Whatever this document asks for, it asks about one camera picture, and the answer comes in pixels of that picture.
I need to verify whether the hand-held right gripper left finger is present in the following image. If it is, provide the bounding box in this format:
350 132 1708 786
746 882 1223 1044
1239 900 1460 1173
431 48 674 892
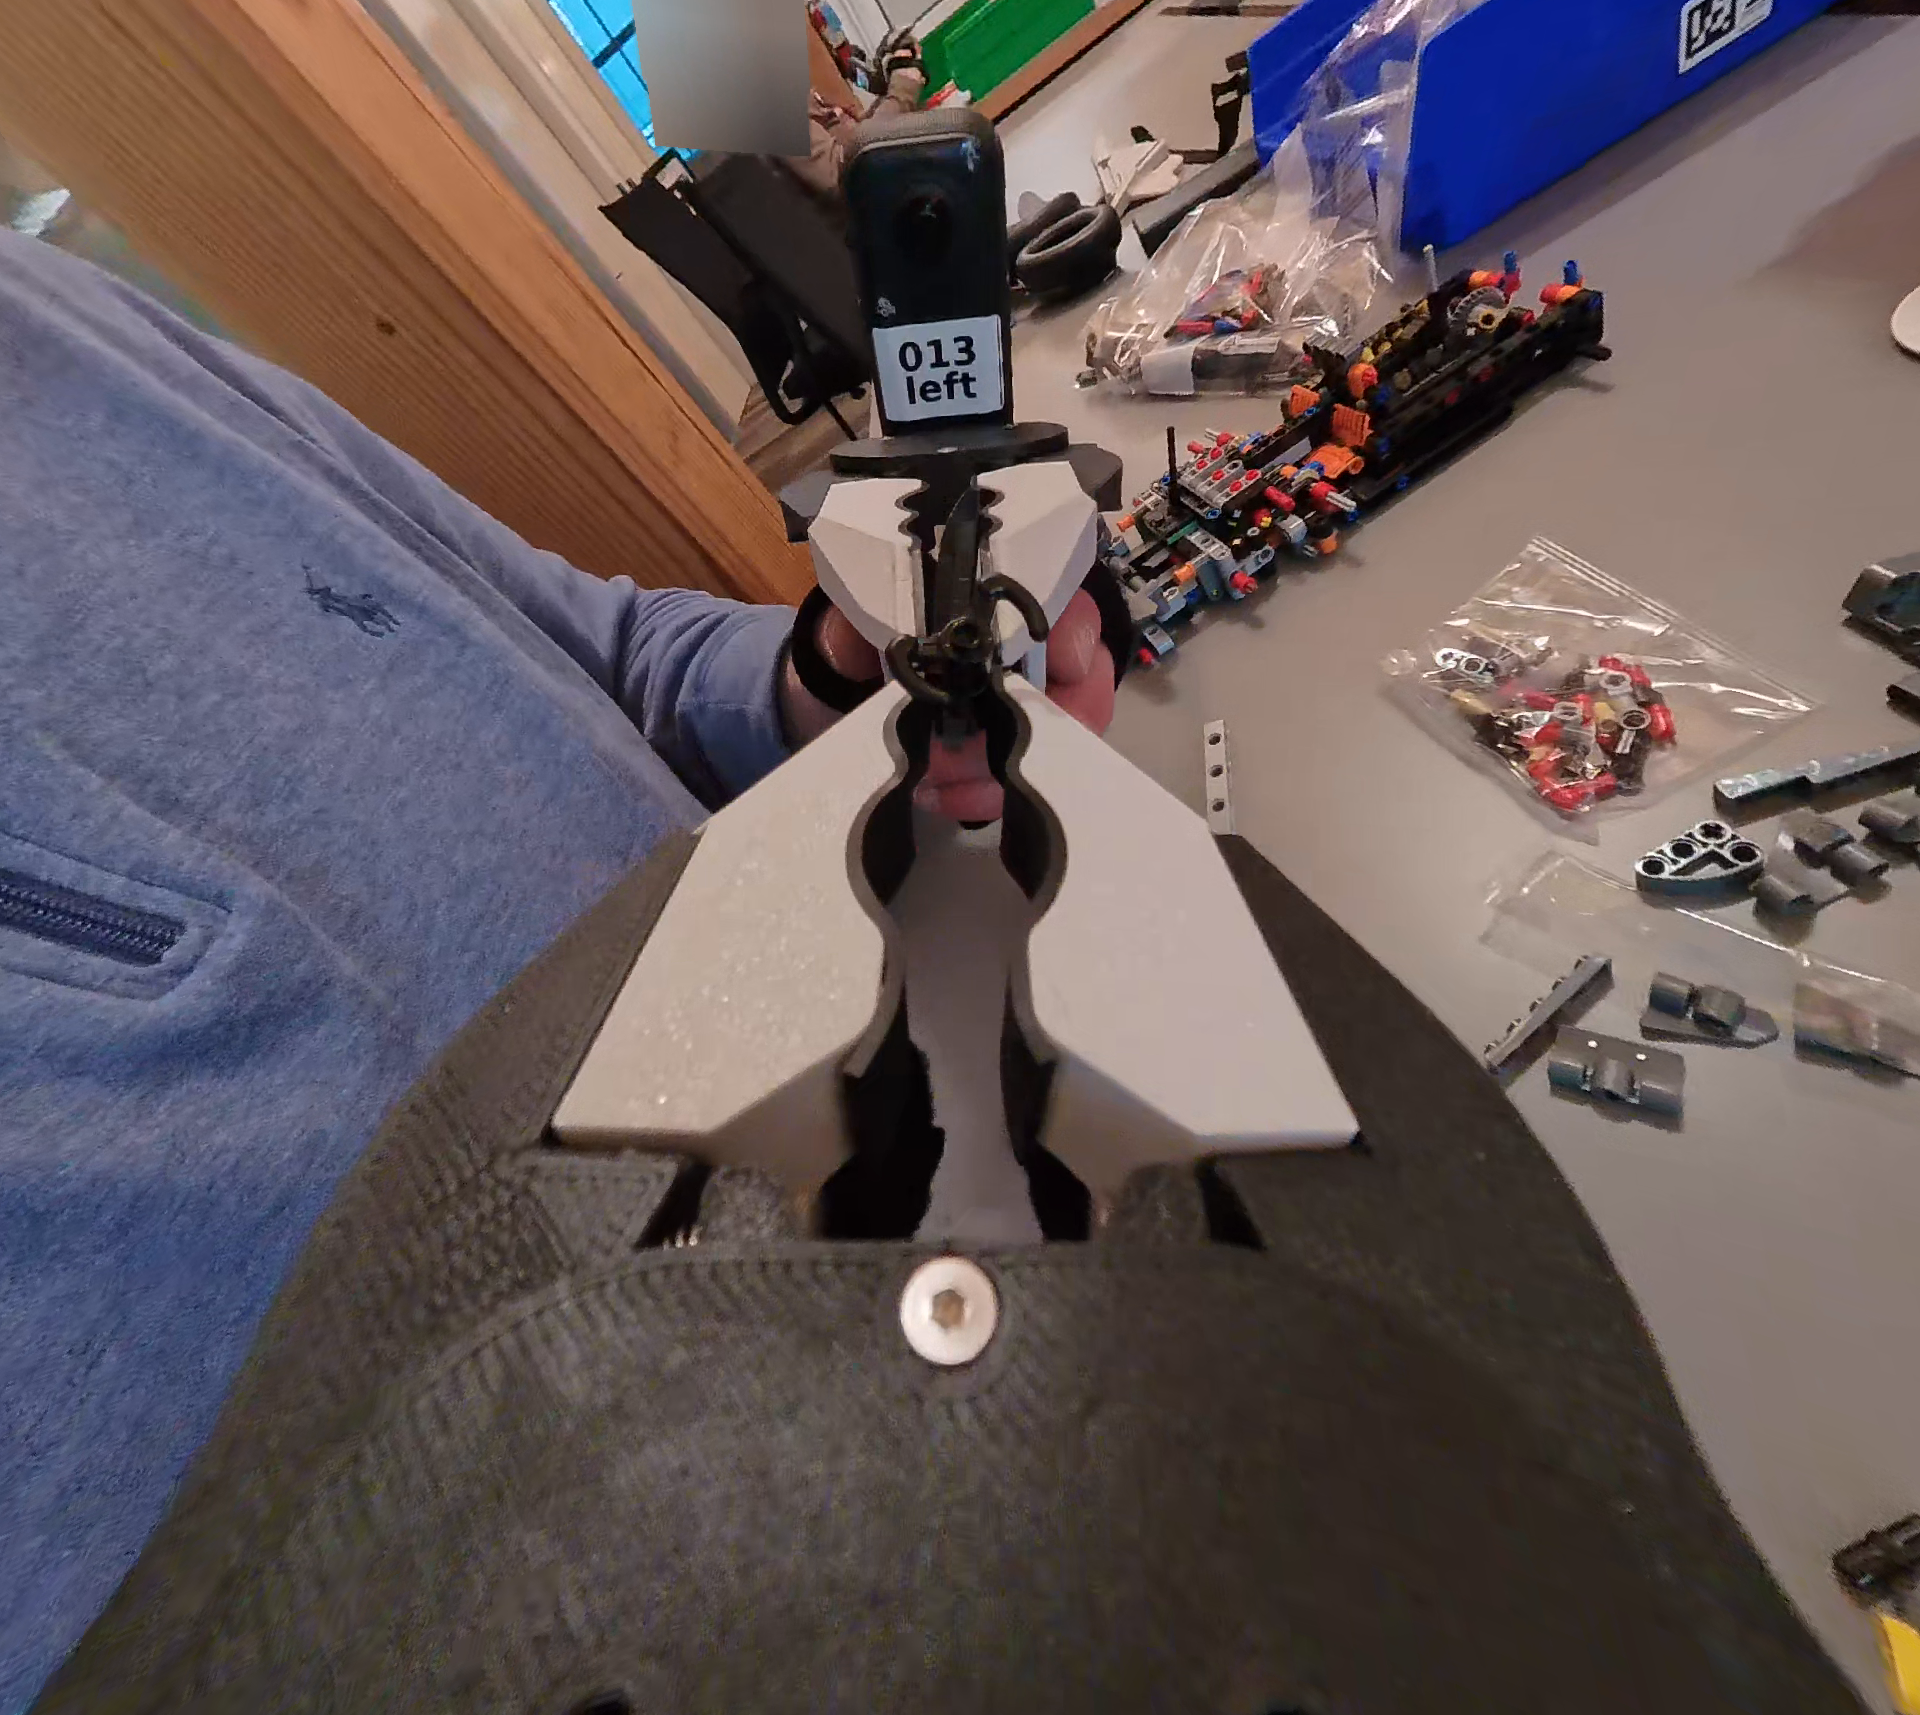
548 678 937 1243

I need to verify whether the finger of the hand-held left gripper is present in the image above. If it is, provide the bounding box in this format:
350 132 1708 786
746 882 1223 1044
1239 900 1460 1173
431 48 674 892
806 478 941 698
975 470 1109 686

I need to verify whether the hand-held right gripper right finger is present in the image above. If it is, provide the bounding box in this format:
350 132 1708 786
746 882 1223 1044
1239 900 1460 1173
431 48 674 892
991 674 1365 1243

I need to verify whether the black lego tire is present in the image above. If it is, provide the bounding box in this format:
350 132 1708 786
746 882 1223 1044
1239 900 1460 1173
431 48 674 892
1008 192 1125 304

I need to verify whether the white lego panel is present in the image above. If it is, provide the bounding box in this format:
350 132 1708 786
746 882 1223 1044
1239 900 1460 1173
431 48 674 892
1092 132 1188 214

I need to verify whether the colourful lego chassis assembly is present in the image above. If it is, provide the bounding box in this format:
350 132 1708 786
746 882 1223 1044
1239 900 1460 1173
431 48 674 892
1113 260 1614 670

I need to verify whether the clear bag of lego pins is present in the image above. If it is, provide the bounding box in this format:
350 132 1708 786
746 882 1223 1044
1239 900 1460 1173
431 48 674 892
1382 538 1814 820

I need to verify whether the group of dark grey lego pieces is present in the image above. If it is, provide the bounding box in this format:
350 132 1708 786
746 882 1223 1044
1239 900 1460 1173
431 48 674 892
1485 552 1920 1118

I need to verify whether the small black lego piece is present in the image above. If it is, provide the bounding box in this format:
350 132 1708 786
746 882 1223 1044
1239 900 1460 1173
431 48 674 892
1833 1511 1920 1597

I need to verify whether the person's left hand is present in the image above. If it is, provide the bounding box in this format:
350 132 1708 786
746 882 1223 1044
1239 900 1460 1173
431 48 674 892
795 582 1122 828

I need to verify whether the black folding chair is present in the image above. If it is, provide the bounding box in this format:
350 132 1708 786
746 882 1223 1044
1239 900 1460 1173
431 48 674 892
600 148 881 428

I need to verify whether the green plastic bin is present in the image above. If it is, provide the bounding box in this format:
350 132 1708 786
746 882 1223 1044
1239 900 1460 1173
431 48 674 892
914 0 1099 100

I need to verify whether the clear bag white label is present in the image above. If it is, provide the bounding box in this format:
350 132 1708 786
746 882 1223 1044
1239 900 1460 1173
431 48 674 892
1080 200 1420 400

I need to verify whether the empty clear plastic bag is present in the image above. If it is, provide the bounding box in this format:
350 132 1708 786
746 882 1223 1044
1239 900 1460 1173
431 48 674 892
1483 852 1920 998

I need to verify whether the person's blue sweater torso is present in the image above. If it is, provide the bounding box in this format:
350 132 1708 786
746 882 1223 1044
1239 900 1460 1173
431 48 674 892
0 230 799 1701

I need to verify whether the wooden cabinet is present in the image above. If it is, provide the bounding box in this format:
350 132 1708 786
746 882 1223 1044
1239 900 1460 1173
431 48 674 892
0 0 820 608

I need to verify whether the blue plastic bin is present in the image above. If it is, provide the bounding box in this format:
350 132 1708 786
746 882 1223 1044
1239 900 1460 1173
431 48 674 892
1249 0 1920 254

